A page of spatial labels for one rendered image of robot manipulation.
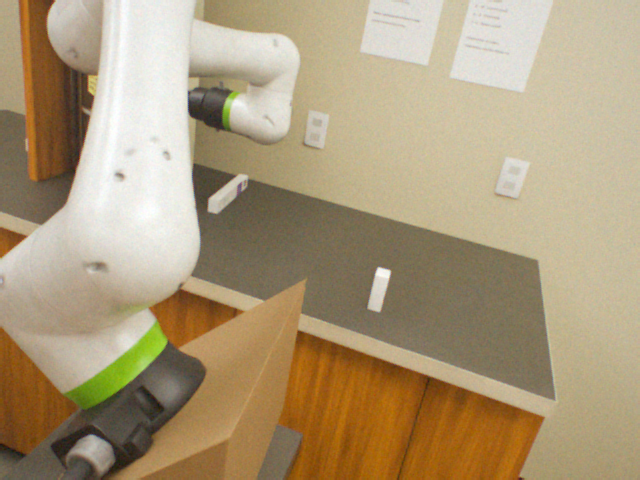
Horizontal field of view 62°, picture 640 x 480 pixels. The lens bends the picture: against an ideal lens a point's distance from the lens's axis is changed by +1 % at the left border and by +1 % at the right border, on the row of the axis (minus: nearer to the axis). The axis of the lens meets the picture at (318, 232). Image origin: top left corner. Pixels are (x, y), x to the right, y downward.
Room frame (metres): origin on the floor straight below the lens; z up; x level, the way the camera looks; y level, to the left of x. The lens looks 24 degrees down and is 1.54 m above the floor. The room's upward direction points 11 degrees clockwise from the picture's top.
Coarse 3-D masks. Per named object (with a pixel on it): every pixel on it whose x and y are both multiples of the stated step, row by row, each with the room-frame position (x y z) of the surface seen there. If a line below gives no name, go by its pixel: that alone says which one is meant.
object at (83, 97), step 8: (80, 72) 1.40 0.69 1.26; (80, 80) 1.40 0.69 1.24; (88, 80) 1.36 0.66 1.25; (80, 88) 1.40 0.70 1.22; (88, 88) 1.36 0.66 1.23; (80, 96) 1.40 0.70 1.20; (88, 96) 1.36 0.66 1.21; (80, 104) 1.40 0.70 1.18; (88, 104) 1.36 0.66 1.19; (80, 112) 1.40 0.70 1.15; (80, 120) 1.40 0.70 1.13; (88, 120) 1.36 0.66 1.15; (80, 128) 1.40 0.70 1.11; (80, 136) 1.40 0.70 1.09; (80, 144) 1.40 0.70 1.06; (80, 152) 1.40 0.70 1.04
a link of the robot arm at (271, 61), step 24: (192, 24) 0.94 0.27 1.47; (192, 48) 0.91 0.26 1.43; (216, 48) 0.97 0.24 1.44; (240, 48) 1.03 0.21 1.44; (264, 48) 1.09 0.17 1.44; (288, 48) 1.15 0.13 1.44; (192, 72) 0.94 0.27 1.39; (216, 72) 0.99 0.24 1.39; (240, 72) 1.05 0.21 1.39; (264, 72) 1.10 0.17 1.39; (288, 72) 1.14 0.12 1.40
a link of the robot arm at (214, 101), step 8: (216, 88) 1.19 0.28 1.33; (224, 88) 1.21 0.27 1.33; (208, 96) 1.17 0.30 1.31; (216, 96) 1.17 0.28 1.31; (224, 96) 1.17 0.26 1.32; (208, 104) 1.16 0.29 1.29; (216, 104) 1.16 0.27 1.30; (224, 104) 1.16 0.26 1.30; (208, 112) 1.16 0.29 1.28; (216, 112) 1.15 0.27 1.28; (208, 120) 1.17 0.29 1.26; (216, 120) 1.16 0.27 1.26; (216, 128) 1.18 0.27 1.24; (224, 128) 1.17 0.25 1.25
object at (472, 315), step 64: (0, 128) 1.77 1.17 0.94; (0, 192) 1.26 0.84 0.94; (64, 192) 1.33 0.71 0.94; (256, 192) 1.62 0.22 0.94; (256, 256) 1.16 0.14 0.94; (320, 256) 1.23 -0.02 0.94; (384, 256) 1.31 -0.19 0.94; (448, 256) 1.39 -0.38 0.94; (512, 256) 1.47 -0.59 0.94; (320, 320) 0.93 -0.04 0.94; (384, 320) 0.98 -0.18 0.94; (448, 320) 1.03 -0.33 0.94; (512, 320) 1.08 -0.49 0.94; (512, 384) 0.84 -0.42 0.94
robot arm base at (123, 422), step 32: (160, 352) 0.49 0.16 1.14; (128, 384) 0.45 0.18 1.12; (160, 384) 0.46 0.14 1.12; (192, 384) 0.48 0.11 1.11; (96, 416) 0.41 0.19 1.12; (128, 416) 0.42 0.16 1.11; (160, 416) 0.44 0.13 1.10; (64, 448) 0.40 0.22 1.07; (96, 448) 0.38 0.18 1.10; (128, 448) 0.39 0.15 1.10
